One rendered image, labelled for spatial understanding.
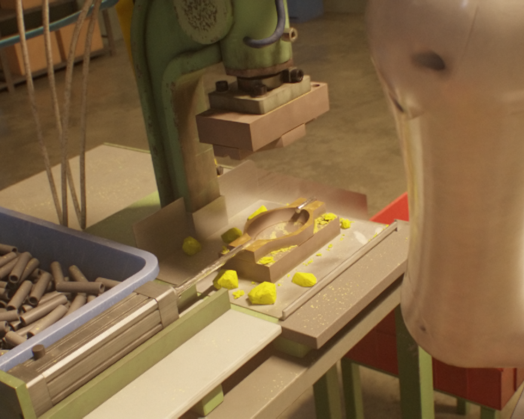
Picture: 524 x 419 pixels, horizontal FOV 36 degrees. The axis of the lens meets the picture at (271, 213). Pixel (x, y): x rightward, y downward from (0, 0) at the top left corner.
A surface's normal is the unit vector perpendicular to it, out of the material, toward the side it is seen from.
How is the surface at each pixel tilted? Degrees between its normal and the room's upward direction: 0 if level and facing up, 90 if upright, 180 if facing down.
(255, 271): 90
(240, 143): 90
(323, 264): 0
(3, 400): 90
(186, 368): 0
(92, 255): 81
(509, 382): 90
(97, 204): 0
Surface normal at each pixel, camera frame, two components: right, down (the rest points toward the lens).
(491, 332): 0.19, 0.77
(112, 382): 0.78, 0.18
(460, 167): -0.26, 0.91
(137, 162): -0.12, -0.90
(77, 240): -0.63, 0.25
